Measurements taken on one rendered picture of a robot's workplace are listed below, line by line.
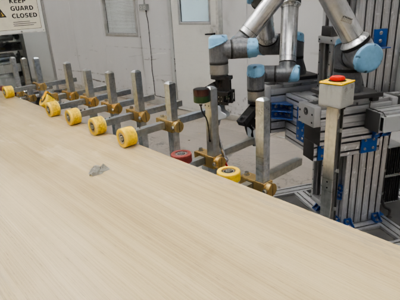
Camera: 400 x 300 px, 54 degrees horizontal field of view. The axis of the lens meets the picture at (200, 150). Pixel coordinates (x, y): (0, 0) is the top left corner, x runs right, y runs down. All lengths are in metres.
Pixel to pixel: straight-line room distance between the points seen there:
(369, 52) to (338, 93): 0.58
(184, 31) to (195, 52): 0.33
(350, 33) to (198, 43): 3.73
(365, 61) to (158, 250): 1.11
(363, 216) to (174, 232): 1.58
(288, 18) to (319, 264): 1.21
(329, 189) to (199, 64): 4.19
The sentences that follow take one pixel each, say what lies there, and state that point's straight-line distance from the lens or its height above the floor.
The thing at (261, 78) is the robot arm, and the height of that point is 1.13.
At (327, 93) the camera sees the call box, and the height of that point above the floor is 1.19.
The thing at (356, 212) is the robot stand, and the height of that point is 0.29.
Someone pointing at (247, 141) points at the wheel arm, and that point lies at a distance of 1.74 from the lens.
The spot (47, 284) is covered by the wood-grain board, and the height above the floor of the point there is 0.90.
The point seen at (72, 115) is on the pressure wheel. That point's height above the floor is 0.95.
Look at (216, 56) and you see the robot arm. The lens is 1.55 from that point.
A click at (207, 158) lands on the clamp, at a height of 0.86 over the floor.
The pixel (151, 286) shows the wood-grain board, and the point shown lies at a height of 0.90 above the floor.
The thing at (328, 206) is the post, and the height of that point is 0.84.
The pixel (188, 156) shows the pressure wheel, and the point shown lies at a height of 0.90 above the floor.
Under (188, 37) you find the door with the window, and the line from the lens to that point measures 5.35.
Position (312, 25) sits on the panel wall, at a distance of 4.24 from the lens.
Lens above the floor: 1.44
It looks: 21 degrees down
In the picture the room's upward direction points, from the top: 3 degrees counter-clockwise
